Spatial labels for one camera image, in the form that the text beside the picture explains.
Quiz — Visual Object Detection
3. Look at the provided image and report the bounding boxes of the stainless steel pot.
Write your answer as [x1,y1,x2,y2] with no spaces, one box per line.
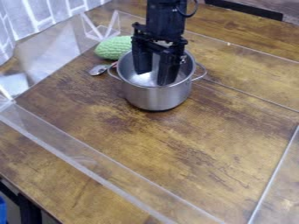
[106,51,208,111]

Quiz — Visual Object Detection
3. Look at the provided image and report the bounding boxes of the clear acrylic barrier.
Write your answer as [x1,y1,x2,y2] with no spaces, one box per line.
[0,10,299,224]

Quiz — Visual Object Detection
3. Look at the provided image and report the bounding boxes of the black cable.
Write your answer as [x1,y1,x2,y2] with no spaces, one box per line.
[176,0,200,18]

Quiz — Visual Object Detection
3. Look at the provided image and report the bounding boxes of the white patterned curtain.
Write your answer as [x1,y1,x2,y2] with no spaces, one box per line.
[0,0,110,66]

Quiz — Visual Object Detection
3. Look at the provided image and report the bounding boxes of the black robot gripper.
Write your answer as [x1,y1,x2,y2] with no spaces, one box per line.
[132,0,188,86]

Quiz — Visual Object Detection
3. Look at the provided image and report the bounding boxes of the black bar in background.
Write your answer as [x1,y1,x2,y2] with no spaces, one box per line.
[204,0,284,21]

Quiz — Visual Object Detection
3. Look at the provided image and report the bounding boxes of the pink handled metal spoon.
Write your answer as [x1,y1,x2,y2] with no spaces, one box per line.
[88,62,117,76]

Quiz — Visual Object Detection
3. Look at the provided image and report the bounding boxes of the green knitted toy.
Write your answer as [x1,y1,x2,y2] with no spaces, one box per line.
[93,36,132,60]

